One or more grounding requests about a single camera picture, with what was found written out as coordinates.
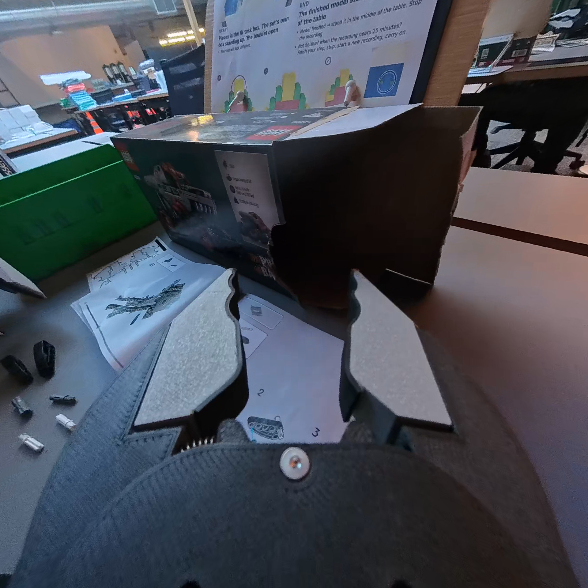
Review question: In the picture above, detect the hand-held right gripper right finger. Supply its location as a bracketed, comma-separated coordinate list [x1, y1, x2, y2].
[339, 269, 455, 443]

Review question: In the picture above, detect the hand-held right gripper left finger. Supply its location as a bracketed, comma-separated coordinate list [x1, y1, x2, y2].
[131, 268, 251, 432]

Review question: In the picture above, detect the lego instruction booklet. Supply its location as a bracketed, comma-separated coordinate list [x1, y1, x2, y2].
[71, 236, 355, 444]

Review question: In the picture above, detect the black curved lego piece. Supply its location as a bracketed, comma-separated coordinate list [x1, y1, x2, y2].
[0, 355, 34, 386]
[33, 340, 57, 379]

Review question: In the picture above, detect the black lego set box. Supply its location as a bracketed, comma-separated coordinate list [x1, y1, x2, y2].
[110, 103, 481, 310]

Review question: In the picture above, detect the pale box edge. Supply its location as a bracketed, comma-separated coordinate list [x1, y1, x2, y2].
[0, 257, 47, 300]

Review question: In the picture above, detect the green plastic bin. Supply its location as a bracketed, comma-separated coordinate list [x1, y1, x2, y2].
[0, 144, 160, 284]

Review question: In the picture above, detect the table with colourful stacks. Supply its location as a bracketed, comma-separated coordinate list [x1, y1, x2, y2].
[40, 59, 171, 135]

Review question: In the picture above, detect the black partition panel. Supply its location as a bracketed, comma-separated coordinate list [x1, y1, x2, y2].
[161, 44, 206, 118]

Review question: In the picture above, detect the black office chair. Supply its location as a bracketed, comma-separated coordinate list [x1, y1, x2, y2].
[459, 80, 588, 174]

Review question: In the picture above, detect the stack of white boxes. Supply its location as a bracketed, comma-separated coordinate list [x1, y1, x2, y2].
[0, 105, 52, 141]

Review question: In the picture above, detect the printed task instruction poster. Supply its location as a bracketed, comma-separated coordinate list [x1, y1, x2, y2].
[210, 0, 439, 114]

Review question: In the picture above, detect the wooden poster board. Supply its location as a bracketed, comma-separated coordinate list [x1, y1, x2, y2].
[204, 0, 490, 114]

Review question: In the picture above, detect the cluttered wooden desk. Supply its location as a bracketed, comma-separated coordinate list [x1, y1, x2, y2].
[466, 7, 588, 85]

